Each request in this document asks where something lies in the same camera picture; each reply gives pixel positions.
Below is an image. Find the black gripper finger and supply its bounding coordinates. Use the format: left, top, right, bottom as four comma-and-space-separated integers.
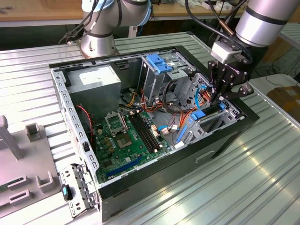
220, 82, 255, 102
208, 60, 235, 103

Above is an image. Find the orange red power wire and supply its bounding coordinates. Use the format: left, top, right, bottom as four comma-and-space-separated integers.
202, 89, 213, 102

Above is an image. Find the grey metal disk bay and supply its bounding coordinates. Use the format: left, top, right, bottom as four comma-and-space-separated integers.
174, 72, 244, 147

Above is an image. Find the cardboard box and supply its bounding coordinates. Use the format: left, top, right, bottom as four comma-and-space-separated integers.
267, 85, 300, 119
264, 38, 293, 63

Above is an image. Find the grey metal optical drive cage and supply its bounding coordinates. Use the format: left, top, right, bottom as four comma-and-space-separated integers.
138, 50, 196, 104

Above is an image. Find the black RAM slot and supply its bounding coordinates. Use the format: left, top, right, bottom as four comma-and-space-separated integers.
130, 114, 155, 154
139, 112, 164, 150
136, 112, 160, 151
133, 113, 158, 153

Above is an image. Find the green motherboard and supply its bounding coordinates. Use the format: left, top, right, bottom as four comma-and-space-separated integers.
91, 110, 176, 184

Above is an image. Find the black PC case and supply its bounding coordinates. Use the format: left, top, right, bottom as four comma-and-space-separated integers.
48, 45, 260, 223

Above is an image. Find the metal socket cover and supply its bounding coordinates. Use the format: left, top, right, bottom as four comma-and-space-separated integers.
105, 112, 129, 137

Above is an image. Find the grey power supply unit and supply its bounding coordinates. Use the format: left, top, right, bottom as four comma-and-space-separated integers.
67, 64, 122, 120

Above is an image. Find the blue expansion slot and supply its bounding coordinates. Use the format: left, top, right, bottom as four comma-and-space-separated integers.
105, 156, 143, 179

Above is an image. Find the black blue latch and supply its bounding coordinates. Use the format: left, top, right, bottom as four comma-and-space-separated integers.
61, 184, 73, 201

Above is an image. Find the long wooden desk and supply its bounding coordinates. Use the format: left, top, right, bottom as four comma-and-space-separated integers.
0, 0, 249, 49

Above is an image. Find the grey parts rack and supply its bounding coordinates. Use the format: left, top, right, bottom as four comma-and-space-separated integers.
0, 114, 61, 208

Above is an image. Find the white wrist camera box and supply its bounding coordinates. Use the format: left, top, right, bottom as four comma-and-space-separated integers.
210, 40, 238, 64

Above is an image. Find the blue data wire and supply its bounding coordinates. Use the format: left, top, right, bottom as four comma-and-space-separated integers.
156, 125, 170, 136
193, 85, 209, 110

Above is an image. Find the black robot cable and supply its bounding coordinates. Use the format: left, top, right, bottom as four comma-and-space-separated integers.
58, 0, 97, 45
184, 0, 236, 37
206, 0, 254, 64

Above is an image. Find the black cable loop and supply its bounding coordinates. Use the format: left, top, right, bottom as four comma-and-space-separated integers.
163, 81, 182, 117

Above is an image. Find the metal frame table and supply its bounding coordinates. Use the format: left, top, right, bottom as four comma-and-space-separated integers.
278, 22, 300, 52

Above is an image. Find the blue plastic bay bracket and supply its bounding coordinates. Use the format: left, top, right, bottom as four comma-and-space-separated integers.
145, 53, 173, 74

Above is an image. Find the red orange wire bundle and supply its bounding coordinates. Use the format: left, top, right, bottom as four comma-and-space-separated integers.
139, 88, 165, 114

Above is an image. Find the yellow black cable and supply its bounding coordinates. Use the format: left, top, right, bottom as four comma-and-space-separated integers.
118, 88, 141, 108

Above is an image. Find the red black twisted wire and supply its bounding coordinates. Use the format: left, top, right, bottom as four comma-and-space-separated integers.
75, 105, 94, 144

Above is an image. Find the silver hinged slot bracket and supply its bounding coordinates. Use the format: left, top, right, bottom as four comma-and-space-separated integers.
58, 163, 99, 220

